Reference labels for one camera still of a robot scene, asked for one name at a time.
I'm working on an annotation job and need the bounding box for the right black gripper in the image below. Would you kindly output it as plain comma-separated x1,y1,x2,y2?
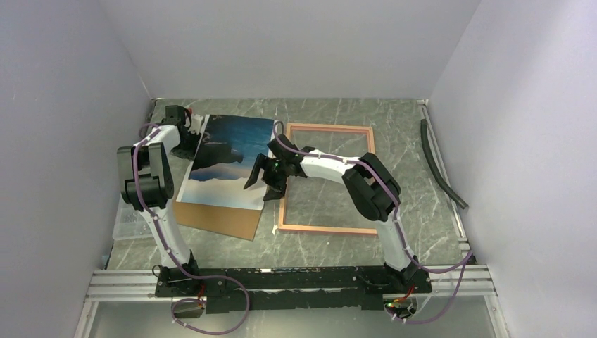
244,154,289,201

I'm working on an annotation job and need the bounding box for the blue landscape photo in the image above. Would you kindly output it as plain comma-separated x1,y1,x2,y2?
176,114,274,211

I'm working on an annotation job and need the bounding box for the clear glass pane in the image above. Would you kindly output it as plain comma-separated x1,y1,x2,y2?
284,130,374,228

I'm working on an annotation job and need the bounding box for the brown backing board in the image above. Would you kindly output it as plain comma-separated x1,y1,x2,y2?
173,201,262,241

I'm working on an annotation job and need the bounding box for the pink wooden picture frame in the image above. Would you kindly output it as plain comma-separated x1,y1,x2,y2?
277,123,377,235

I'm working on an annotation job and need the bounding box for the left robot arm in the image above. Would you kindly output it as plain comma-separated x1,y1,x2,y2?
117,105,203,296

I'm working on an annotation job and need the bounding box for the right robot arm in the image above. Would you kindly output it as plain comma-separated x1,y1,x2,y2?
244,134,421,292

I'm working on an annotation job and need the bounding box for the clear plastic screw box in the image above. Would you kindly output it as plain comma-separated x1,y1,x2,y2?
113,204,152,241

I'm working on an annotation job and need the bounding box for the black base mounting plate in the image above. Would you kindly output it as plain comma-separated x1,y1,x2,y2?
154,265,432,314

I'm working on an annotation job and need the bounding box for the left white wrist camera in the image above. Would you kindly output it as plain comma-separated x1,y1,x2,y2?
185,108,204,135

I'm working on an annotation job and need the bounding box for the aluminium extrusion rail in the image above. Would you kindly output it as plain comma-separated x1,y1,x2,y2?
86,265,497,301

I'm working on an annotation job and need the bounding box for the black hose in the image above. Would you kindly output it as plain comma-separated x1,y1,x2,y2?
420,118,469,210

